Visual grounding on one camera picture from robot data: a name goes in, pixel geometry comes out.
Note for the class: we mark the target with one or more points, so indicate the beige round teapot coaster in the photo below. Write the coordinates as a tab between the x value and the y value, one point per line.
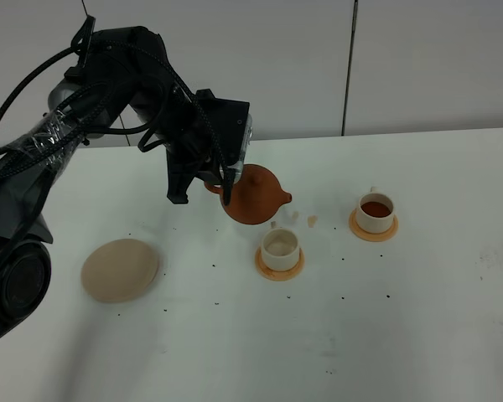
119	271

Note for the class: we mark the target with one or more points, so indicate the orange saucer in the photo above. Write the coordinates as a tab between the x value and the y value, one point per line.
273	275
367	236

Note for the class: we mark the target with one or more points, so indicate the far orange saucer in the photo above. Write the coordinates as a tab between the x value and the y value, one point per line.
367	236

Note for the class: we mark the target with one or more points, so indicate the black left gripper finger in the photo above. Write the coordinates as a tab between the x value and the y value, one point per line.
181	173
211	174

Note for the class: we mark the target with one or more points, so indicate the near orange saucer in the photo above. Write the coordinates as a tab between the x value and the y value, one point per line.
273	275

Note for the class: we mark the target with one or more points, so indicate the near white teacup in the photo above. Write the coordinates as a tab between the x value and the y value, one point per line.
280	249

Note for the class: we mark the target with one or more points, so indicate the far white teacup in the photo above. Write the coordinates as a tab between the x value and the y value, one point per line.
375	212

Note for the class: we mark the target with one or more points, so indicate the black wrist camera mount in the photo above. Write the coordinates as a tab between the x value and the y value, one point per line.
232	122

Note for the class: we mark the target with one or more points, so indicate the white teacup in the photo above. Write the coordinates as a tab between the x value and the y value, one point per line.
375	212
280	249

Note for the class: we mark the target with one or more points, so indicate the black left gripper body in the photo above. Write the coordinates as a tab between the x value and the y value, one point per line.
171	118

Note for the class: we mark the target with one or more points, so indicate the brown clay teapot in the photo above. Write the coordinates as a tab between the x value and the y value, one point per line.
255	198

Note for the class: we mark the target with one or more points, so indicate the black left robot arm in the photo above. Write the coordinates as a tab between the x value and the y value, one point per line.
121	84

